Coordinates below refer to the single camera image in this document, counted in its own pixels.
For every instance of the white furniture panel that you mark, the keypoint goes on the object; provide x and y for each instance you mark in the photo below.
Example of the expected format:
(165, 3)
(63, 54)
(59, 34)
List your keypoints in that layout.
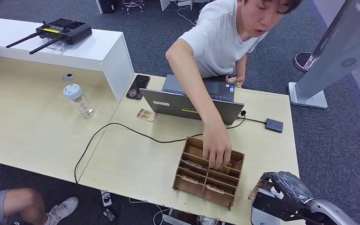
(164, 3)

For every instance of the clear bottle pale blue cap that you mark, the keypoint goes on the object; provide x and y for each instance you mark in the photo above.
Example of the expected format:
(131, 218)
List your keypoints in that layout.
(80, 102)

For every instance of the person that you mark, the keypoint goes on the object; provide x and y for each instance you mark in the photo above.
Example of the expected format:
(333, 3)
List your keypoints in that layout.
(217, 40)
(18, 205)

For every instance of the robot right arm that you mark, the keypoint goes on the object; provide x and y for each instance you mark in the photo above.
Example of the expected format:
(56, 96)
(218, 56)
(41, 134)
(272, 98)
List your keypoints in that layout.
(332, 214)

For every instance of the autumn picture key card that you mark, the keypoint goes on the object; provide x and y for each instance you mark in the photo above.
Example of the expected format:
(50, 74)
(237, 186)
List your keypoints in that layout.
(146, 115)

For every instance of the grey kiosk display stand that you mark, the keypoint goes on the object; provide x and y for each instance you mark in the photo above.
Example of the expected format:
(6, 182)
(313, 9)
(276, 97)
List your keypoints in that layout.
(338, 52)

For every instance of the autumn print plastic card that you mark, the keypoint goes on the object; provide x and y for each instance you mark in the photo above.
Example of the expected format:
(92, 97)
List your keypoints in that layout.
(233, 81)

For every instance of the black smartphone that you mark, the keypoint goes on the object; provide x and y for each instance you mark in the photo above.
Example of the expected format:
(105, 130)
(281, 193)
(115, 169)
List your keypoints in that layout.
(138, 87)

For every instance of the grey desk grommet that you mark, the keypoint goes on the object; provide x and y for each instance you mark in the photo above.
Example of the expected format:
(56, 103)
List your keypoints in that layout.
(68, 77)

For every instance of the key card with road picture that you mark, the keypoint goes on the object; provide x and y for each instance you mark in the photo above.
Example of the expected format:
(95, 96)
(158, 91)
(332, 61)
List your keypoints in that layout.
(227, 169)
(194, 164)

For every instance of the black remote controller with antennas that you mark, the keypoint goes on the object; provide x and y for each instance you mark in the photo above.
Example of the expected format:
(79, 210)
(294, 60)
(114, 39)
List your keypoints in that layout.
(65, 31)

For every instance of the person's left hand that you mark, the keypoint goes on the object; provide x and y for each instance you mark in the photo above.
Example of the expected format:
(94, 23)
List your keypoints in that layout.
(235, 81)

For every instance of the white shoe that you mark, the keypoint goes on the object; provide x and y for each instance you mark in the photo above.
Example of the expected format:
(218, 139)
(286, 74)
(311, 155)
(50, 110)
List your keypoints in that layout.
(62, 209)

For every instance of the white power strip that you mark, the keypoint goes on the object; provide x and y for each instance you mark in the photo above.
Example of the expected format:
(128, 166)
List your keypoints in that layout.
(184, 2)
(106, 198)

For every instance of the person's right forearm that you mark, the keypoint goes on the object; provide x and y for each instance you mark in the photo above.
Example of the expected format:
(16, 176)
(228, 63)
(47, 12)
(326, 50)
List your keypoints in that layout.
(195, 90)

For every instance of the grey laptop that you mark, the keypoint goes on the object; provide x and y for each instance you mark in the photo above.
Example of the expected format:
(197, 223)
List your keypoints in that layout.
(173, 105)

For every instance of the person's left forearm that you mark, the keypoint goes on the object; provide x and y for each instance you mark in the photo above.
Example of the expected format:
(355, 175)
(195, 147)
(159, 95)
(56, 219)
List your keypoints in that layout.
(241, 65)

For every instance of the key card with HOTEL print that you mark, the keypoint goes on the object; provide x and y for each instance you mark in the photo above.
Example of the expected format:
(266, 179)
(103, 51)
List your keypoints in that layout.
(214, 188)
(189, 179)

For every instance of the clear plastic stand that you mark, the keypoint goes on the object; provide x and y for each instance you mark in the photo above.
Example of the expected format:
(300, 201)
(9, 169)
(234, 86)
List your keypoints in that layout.
(55, 47)

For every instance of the black cabinet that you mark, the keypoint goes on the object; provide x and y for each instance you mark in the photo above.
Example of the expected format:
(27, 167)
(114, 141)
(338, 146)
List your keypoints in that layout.
(110, 5)

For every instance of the autumn print ID card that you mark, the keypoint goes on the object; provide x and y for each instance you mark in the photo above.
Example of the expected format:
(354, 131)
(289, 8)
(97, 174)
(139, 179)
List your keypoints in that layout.
(254, 190)

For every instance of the wooden card organizer tray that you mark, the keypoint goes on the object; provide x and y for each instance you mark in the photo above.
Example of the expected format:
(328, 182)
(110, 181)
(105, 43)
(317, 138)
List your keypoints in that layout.
(195, 189)

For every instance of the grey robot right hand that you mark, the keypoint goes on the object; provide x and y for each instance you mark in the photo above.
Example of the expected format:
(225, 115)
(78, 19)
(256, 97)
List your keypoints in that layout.
(288, 186)

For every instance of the white raised counter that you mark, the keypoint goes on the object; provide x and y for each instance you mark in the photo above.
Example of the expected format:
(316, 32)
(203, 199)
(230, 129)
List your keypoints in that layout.
(90, 52)

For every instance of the round chrome base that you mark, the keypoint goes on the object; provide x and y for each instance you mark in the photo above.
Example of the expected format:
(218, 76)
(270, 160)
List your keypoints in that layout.
(301, 62)

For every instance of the chrome stool base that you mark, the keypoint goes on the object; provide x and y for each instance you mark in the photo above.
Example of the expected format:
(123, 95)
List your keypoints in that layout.
(132, 4)

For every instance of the small black box device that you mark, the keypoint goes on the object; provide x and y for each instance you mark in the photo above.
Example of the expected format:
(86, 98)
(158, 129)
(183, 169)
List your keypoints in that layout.
(274, 125)

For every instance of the person's right hand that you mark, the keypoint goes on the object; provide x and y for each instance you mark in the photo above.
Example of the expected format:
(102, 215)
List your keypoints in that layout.
(217, 146)

